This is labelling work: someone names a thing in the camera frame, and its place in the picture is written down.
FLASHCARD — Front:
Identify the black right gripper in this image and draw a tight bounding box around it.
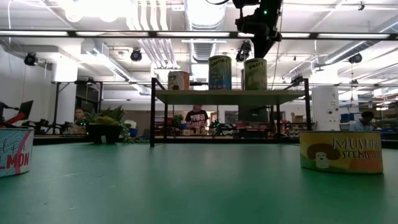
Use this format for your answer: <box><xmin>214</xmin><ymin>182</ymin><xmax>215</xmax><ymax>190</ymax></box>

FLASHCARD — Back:
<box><xmin>252</xmin><ymin>0</ymin><xmax>283</xmax><ymax>59</ymax></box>

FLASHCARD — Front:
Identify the tall green peas can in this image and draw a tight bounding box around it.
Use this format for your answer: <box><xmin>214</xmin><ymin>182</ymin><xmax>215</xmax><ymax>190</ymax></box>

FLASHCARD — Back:
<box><xmin>243</xmin><ymin>58</ymin><xmax>269</xmax><ymax>91</ymax></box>

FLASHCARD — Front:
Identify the mushroom can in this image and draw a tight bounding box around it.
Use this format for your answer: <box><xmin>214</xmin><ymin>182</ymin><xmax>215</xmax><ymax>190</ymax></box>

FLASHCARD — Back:
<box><xmin>299</xmin><ymin>130</ymin><xmax>384</xmax><ymax>175</ymax></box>

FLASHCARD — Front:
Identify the wooden shelf with black legs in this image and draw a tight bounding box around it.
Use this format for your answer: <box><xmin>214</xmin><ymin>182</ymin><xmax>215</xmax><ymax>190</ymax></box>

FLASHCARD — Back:
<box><xmin>150</xmin><ymin>77</ymin><xmax>313</xmax><ymax>147</ymax></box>

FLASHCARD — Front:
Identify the storage shelf with blue bins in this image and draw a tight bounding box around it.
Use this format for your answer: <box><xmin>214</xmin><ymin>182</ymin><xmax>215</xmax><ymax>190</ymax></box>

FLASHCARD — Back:
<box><xmin>340</xmin><ymin>111</ymin><xmax>398</xmax><ymax>141</ymax></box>

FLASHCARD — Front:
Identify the black ceiling mounted device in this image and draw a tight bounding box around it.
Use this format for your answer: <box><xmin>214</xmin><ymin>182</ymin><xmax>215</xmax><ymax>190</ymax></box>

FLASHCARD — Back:
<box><xmin>129</xmin><ymin>48</ymin><xmax>143</xmax><ymax>62</ymax></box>
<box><xmin>235</xmin><ymin>40</ymin><xmax>252</xmax><ymax>63</ymax></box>
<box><xmin>24</xmin><ymin>52</ymin><xmax>39</xmax><ymax>67</ymax></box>
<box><xmin>348</xmin><ymin>52</ymin><xmax>363</xmax><ymax>65</ymax></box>

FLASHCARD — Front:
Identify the tall cherries can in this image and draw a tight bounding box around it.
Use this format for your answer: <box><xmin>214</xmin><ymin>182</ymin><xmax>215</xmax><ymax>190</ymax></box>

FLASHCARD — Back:
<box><xmin>208</xmin><ymin>55</ymin><xmax>233</xmax><ymax>91</ymax></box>

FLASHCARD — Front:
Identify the cardboard box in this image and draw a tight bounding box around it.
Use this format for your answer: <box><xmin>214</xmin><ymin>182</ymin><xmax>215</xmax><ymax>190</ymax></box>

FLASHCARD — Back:
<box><xmin>290</xmin><ymin>112</ymin><xmax>305</xmax><ymax>124</ymax></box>

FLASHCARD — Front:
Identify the white building column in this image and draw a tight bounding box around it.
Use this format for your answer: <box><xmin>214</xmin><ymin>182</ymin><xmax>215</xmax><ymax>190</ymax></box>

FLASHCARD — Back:
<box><xmin>312</xmin><ymin>86</ymin><xmax>341</xmax><ymax>131</ymax></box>

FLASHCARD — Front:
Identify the person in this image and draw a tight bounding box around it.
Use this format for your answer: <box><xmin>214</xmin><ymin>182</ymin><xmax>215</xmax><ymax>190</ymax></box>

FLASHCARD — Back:
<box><xmin>73</xmin><ymin>108</ymin><xmax>88</xmax><ymax>134</ymax></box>
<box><xmin>348</xmin><ymin>111</ymin><xmax>376</xmax><ymax>132</ymax></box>
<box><xmin>185</xmin><ymin>105</ymin><xmax>210</xmax><ymax>135</ymax></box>

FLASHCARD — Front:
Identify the green table mat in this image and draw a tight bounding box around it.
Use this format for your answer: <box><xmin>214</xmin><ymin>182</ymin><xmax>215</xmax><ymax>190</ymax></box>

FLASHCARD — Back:
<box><xmin>0</xmin><ymin>142</ymin><xmax>398</xmax><ymax>224</ymax></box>

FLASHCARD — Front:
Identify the potted succulent plant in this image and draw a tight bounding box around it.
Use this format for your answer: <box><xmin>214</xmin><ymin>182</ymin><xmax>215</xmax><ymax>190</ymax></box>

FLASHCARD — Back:
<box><xmin>83</xmin><ymin>105</ymin><xmax>150</xmax><ymax>146</ymax></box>

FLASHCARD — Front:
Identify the black monitor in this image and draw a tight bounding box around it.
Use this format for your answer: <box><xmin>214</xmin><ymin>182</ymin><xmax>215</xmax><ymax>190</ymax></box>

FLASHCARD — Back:
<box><xmin>17</xmin><ymin>100</ymin><xmax>34</xmax><ymax>118</ymax></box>

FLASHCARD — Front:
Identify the flat salmon can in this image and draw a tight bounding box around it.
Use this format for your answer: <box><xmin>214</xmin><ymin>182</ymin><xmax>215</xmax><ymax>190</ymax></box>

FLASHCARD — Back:
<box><xmin>0</xmin><ymin>128</ymin><xmax>35</xmax><ymax>179</ymax></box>

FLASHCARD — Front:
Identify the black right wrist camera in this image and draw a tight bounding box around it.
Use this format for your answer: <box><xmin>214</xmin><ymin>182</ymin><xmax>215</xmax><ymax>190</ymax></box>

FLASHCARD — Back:
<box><xmin>234</xmin><ymin>15</ymin><xmax>259</xmax><ymax>35</ymax></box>

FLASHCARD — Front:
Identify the black frame beam with light strip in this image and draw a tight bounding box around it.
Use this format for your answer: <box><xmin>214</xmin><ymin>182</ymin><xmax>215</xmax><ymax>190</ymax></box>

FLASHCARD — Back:
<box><xmin>0</xmin><ymin>30</ymin><xmax>398</xmax><ymax>40</ymax></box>

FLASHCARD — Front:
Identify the wide spiral ceiling duct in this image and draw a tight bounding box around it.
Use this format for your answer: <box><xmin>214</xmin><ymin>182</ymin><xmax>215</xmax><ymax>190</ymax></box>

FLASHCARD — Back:
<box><xmin>185</xmin><ymin>0</ymin><xmax>229</xmax><ymax>63</ymax></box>

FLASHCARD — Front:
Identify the black table frame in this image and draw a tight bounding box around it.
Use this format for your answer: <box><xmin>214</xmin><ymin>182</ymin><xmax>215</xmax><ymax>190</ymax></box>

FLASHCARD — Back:
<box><xmin>32</xmin><ymin>133</ymin><xmax>398</xmax><ymax>149</ymax></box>

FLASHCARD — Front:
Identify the black metal stand frame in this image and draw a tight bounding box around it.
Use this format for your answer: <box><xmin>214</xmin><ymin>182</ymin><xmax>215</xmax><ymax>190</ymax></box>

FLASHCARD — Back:
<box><xmin>51</xmin><ymin>80</ymin><xmax>104</xmax><ymax>135</ymax></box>

